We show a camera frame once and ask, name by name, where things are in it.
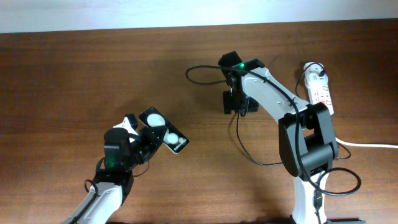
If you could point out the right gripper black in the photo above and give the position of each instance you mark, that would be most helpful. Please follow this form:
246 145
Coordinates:
250 106

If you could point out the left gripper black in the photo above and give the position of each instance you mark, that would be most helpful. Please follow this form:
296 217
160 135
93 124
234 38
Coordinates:
157 139

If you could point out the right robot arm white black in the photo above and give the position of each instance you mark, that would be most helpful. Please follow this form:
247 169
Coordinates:
307 144

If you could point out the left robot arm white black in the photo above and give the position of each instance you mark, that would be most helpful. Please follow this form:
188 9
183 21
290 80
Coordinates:
124 149

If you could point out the white charger adapter plug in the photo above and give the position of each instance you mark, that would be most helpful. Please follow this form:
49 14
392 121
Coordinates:
313 80

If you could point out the white power strip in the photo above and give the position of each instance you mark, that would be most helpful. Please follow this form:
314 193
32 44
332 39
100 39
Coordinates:
322 94

